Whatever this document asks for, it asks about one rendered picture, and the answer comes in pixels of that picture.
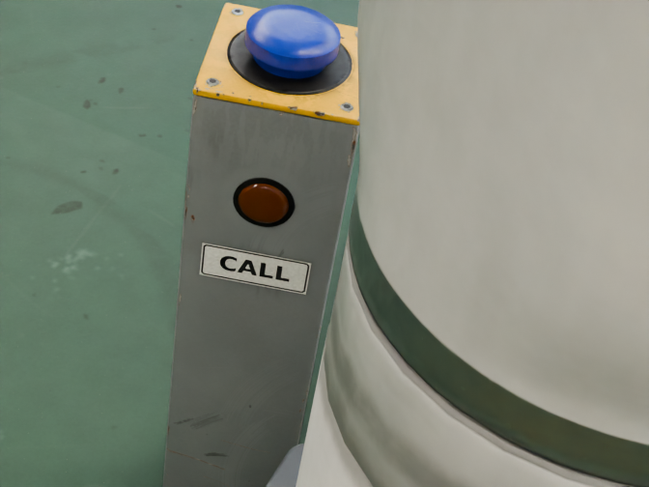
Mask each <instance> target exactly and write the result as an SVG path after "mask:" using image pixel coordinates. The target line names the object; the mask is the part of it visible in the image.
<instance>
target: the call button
mask: <svg viewBox="0 0 649 487"><path fill-rule="evenodd" d="M244 39H245V45H246V47H247V49H248V50H249V52H250V53H251V54H252V55H253V58H254V60H255V62H256V63H257V64H258V65H259V66H260V67H261V68H262V69H264V70H265V71H267V72H270V73H272V74H275V75H278V76H282V77H287V78H306V77H310V76H314V75H316V74H318V73H320V72H322V71H323V70H324V69H325V67H326V66H327V65H329V64H330V63H332V62H333V61H334V60H335V58H336V57H337V55H338V51H339V45H340V40H341V34H340V31H339V29H338V27H337V26H336V25H335V23H334V22H333V21H332V20H330V19H329V18H328V17H326V16H325V15H323V14H321V13H319V12H317V11H315V10H312V9H309V8H306V7H302V6H297V5H276V6H271V7H267V8H264V9H261V10H259V11H258V12H256V13H254V14H253V15H252V16H251V17H249V18H248V20H247V23H246V29H245V38H244Z"/></svg>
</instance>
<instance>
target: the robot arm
mask: <svg viewBox="0 0 649 487"><path fill-rule="evenodd" d="M357 62H358V106H359V122H360V138H359V171H358V178H357V184H356V189H355V194H354V199H353V207H352V213H351V219H350V227H349V232H348V236H347V241H346V246H345V251H344V256H343V261H342V266H341V271H340V275H339V280H338V285H337V290H336V295H335V300H334V304H333V308H332V313H331V318H330V323H329V325H328V329H327V334H326V339H325V344H324V352H323V357H322V362H321V366H320V371H319V376H318V381H317V385H316V390H315V395H314V400H313V405H312V410H311V415H310V419H309V424H308V429H307V433H306V438H305V443H304V448H303V452H302V457H301V462H300V467H299V472H298V477H297V482H296V487H649V0H359V6H358V23H357Z"/></svg>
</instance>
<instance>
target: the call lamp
mask: <svg viewBox="0 0 649 487"><path fill-rule="evenodd" d="M239 207H240V210H241V211H242V212H243V214H244V215H246V216H247V217H248V218H250V219H252V220H254V221H256V222H260V223H273V222H277V221H279V220H281V219H282V218H284V217H285V216H286V214H287V212H288V210H289V202H288V199H287V197H286V196H285V194H284V193H283V192H282V191H281V190H279V189H278V188H276V187H274V186H270V185H267V184H254V185H250V186H247V187H246V188H244V189H243V190H242V191H241V192H240V195H239Z"/></svg>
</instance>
